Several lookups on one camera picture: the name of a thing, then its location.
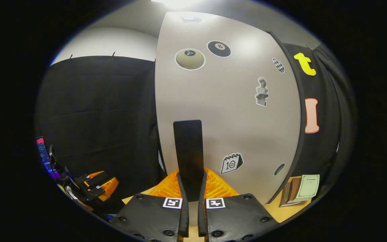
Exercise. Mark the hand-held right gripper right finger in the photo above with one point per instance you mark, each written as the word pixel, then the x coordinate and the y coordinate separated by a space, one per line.
pixel 237 215

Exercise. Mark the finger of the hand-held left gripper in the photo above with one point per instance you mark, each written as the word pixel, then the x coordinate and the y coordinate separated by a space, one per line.
pixel 92 177
pixel 94 193

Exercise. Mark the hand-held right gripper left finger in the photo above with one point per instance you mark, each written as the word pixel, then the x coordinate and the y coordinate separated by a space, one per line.
pixel 146 215

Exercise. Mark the light grey cabinet door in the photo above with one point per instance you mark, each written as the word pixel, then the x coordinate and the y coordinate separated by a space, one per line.
pixel 230 111

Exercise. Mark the computer monitor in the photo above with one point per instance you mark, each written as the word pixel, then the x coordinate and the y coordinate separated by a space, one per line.
pixel 44 154

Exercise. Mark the beige book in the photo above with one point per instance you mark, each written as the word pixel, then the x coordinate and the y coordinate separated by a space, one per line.
pixel 285 195

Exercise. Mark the brown book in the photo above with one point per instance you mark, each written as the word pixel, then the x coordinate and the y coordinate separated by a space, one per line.
pixel 294 190

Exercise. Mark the pale green book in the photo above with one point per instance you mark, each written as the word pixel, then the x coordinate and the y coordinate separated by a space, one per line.
pixel 308 186

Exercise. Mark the long ceiling light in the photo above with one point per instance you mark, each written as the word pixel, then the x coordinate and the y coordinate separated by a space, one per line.
pixel 178 3

